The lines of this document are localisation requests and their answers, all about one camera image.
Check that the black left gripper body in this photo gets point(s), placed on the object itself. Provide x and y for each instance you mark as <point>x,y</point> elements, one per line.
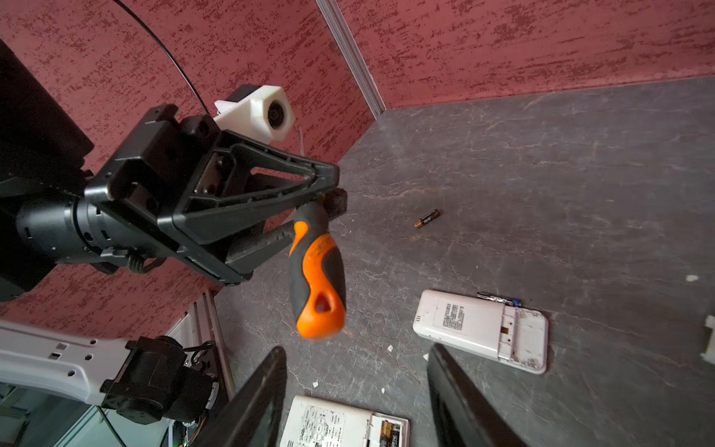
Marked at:
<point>163,194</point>

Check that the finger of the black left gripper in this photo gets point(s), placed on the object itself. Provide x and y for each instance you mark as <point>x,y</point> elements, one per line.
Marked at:
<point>309,222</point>
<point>240,183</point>

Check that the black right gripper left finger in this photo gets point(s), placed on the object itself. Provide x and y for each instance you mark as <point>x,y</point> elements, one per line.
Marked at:
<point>253,416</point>

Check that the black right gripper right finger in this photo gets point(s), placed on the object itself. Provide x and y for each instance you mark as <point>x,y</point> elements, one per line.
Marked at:
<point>462,415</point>

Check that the white remote with screen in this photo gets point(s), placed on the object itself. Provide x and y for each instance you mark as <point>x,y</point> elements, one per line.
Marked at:
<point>321,423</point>

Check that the black gold AAA battery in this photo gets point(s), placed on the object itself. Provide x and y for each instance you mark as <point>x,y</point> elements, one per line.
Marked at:
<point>390,434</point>

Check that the orange black screwdriver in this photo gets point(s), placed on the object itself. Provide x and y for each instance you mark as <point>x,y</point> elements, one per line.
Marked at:
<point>316,270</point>

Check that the white remote with batteries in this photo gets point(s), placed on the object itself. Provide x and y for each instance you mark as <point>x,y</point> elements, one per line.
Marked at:
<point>514,336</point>

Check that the blue AAA battery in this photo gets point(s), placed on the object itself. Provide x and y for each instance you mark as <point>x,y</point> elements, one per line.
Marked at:
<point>512,302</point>

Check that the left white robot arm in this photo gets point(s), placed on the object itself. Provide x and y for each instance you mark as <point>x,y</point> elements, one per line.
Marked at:
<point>83,251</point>

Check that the aluminium corner post left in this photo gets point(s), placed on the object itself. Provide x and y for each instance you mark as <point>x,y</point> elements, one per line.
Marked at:
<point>345,40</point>

